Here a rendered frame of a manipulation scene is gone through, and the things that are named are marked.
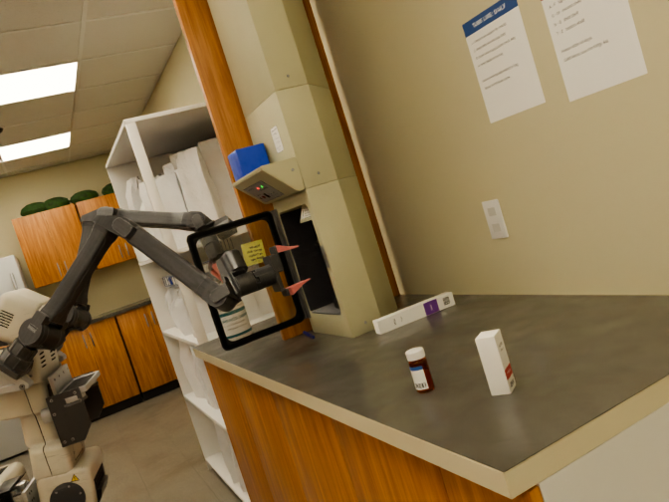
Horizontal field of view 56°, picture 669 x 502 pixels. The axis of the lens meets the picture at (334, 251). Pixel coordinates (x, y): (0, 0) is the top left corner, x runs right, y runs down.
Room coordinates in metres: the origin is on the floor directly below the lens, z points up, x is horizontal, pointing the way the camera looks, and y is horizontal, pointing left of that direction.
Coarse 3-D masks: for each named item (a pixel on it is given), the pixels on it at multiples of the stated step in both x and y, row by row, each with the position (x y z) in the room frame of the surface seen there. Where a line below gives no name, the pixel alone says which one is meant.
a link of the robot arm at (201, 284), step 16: (112, 224) 1.80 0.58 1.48; (128, 224) 1.78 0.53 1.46; (128, 240) 1.79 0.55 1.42; (144, 240) 1.78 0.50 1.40; (160, 256) 1.75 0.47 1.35; (176, 256) 1.74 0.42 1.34; (176, 272) 1.72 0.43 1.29; (192, 272) 1.70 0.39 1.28; (192, 288) 1.68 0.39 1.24; (208, 288) 1.66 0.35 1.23; (224, 304) 1.64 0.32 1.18
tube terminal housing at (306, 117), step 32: (288, 96) 1.88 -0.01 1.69; (320, 96) 1.98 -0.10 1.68; (256, 128) 2.09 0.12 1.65; (288, 128) 1.87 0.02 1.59; (320, 128) 1.91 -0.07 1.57; (320, 160) 1.90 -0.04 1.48; (320, 192) 1.88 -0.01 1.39; (352, 192) 2.01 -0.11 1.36; (320, 224) 1.87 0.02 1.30; (352, 224) 1.92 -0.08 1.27; (352, 256) 1.90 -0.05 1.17; (352, 288) 1.89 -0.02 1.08; (384, 288) 2.03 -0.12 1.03; (320, 320) 2.07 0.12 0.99; (352, 320) 1.87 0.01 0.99
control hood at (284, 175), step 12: (264, 168) 1.82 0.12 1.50; (276, 168) 1.84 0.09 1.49; (288, 168) 1.85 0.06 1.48; (240, 180) 2.02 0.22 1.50; (252, 180) 1.96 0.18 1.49; (264, 180) 1.91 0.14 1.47; (276, 180) 1.86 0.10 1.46; (288, 180) 1.85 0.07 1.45; (300, 180) 1.86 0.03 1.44; (288, 192) 1.91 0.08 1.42
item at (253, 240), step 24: (216, 240) 2.05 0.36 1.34; (240, 240) 2.08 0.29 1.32; (264, 240) 2.12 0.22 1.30; (264, 264) 2.11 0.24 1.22; (288, 264) 2.14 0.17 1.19; (264, 288) 2.10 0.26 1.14; (240, 312) 2.05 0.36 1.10; (264, 312) 2.09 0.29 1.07; (288, 312) 2.12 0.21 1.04; (240, 336) 2.04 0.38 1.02
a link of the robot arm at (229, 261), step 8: (224, 256) 1.69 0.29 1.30; (232, 256) 1.68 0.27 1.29; (240, 256) 1.70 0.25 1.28; (216, 264) 1.70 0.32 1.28; (224, 264) 1.69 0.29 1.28; (232, 264) 1.67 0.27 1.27; (240, 264) 1.67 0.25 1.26; (224, 272) 1.68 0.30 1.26; (224, 280) 1.66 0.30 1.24; (216, 288) 1.65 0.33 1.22; (224, 288) 1.64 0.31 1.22; (232, 288) 1.68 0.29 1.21; (216, 296) 1.64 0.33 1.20; (224, 296) 1.63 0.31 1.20; (232, 296) 1.65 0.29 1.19
